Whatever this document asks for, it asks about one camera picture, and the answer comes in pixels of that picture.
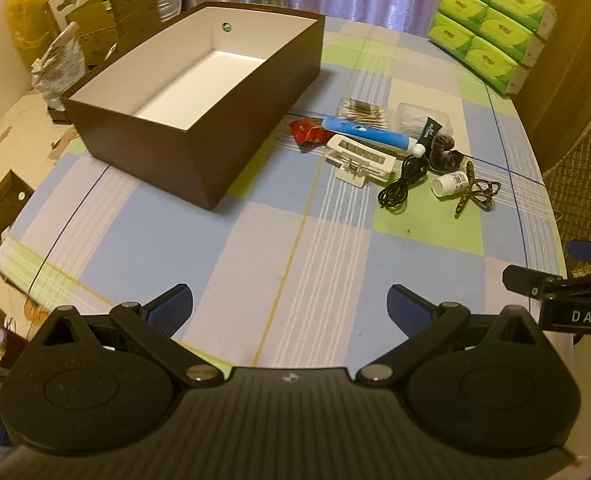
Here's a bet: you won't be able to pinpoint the leopard print hair band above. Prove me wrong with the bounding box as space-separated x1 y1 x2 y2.
455 160 501 218

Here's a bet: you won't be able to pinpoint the clear bag cotton swabs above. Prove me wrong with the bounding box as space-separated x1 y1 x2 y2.
337 99 390 129

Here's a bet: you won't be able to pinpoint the blue white tube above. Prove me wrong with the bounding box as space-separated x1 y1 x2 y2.
321 117 427 157

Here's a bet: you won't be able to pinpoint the brown box white interior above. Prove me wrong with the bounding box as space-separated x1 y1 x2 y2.
62 1 325 209

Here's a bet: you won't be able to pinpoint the yellow plastic bag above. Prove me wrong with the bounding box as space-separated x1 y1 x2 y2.
5 0 57 68

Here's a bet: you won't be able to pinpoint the checkered tablecloth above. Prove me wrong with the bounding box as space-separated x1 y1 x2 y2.
0 18 565 370

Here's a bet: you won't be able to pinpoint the cardboard boxes pile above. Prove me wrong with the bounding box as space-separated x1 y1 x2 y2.
47 0 187 67

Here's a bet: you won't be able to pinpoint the green tissue pack stack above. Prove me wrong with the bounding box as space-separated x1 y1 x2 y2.
427 0 557 96

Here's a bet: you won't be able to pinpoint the clear plastic packet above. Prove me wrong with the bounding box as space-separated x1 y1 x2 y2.
390 103 453 139

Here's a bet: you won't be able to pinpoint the wicker chair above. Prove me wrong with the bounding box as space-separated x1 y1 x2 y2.
541 104 591 252

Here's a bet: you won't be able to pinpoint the black cable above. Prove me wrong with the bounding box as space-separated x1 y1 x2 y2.
377 154 431 209

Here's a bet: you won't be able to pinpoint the white pill bottle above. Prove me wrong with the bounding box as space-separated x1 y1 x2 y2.
431 170 469 198

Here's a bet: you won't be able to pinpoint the dark brown scrunchie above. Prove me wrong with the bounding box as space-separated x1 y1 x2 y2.
429 133 465 174

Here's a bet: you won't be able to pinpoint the white crumpled plastic bag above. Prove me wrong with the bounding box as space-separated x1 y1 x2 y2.
31 22 86 112

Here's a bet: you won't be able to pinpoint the small brown box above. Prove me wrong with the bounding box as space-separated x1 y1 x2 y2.
0 170 33 245

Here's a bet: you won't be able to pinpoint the red snack packet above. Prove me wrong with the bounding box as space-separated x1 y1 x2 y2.
289 117 333 148

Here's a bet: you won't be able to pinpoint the dark green small tube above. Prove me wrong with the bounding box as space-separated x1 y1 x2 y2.
418 117 442 150

